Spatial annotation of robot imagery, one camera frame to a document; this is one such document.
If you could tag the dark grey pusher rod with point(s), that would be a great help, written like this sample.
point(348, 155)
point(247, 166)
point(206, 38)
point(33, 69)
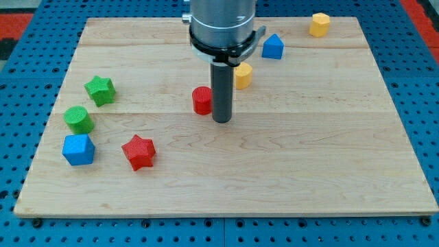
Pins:
point(222, 93)

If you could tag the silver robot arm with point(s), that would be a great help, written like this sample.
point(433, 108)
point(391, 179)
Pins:
point(222, 34)

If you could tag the red star block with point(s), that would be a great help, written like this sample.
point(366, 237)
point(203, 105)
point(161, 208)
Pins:
point(139, 152)

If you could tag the green star block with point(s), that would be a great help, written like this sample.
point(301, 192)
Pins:
point(100, 90)

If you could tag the blue cube block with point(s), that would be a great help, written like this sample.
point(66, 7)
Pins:
point(78, 149)

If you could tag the yellow half-round block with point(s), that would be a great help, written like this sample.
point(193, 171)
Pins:
point(243, 76)

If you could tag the red cylinder block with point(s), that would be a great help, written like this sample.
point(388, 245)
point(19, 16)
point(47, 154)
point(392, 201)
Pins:
point(202, 100)

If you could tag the blue pentagon block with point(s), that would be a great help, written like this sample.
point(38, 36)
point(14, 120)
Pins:
point(273, 47)

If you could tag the wooden board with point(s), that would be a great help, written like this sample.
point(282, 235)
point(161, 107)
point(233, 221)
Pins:
point(316, 134)

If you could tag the yellow hexagon block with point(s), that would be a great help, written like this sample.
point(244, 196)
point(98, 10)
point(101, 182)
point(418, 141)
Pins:
point(320, 23)

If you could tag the green cylinder block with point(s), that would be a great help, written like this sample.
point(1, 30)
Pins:
point(78, 120)

